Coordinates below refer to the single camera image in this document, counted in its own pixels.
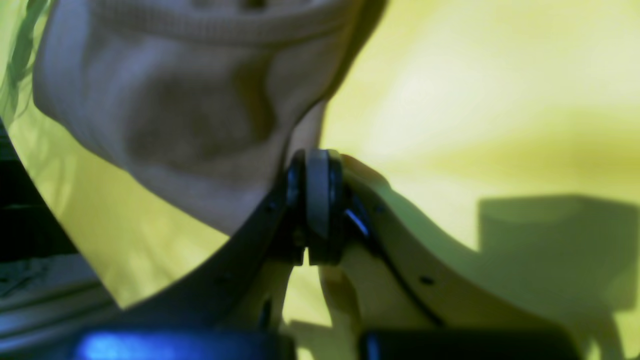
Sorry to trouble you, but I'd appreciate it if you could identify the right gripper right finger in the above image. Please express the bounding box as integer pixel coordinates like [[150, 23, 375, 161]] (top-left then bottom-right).
[[327, 152, 579, 360]]

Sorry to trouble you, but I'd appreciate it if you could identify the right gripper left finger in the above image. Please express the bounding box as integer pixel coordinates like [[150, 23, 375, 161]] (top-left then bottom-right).
[[70, 149, 330, 360]]

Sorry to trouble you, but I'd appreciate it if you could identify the brown T-shirt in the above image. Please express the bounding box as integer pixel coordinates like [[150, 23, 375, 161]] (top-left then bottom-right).
[[32, 0, 386, 235]]

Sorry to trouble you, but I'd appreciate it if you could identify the yellow table cloth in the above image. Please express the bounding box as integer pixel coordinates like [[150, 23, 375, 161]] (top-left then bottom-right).
[[1, 0, 639, 360]]

